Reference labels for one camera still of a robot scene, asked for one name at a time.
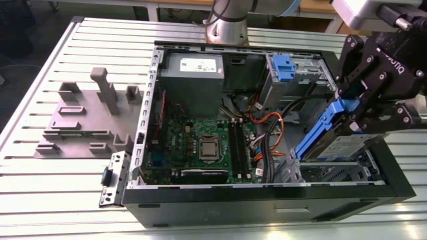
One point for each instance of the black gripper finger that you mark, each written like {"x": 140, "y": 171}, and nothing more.
{"x": 349, "y": 62}
{"x": 383, "y": 120}

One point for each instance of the hard disk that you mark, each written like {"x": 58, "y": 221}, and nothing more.
{"x": 324, "y": 117}

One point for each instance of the metal disk bay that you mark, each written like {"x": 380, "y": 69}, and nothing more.
{"x": 328, "y": 164}

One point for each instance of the silver optical drive cage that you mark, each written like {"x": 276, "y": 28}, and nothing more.
{"x": 300, "y": 85}

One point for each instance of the blue plastic drive latch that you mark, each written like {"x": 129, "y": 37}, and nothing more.
{"x": 283, "y": 67}

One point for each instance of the black RAM slot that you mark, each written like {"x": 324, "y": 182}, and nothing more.
{"x": 233, "y": 147}

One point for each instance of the green motherboard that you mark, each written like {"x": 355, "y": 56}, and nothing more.
{"x": 213, "y": 127}

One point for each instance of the grey power supply unit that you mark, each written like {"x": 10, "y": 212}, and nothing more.
{"x": 189, "y": 95}

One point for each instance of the CPU socket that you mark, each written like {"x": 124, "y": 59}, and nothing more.
{"x": 209, "y": 137}

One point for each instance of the silver CPU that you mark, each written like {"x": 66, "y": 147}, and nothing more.
{"x": 208, "y": 150}

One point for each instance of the black open PC case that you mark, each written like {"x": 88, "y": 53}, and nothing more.
{"x": 233, "y": 207}

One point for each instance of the black graphics card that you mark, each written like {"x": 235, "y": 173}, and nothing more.
{"x": 202, "y": 175}

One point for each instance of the black case fan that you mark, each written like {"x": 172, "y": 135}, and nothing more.
{"x": 152, "y": 112}

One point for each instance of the grey parts rack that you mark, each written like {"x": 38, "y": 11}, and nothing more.
{"x": 93, "y": 120}

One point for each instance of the green RAM stick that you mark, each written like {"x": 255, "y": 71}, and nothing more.
{"x": 74, "y": 136}

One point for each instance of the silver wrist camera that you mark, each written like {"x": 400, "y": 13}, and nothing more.
{"x": 360, "y": 12}

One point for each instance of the metal rear retention bracket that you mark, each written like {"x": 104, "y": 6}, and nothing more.
{"x": 120, "y": 180}

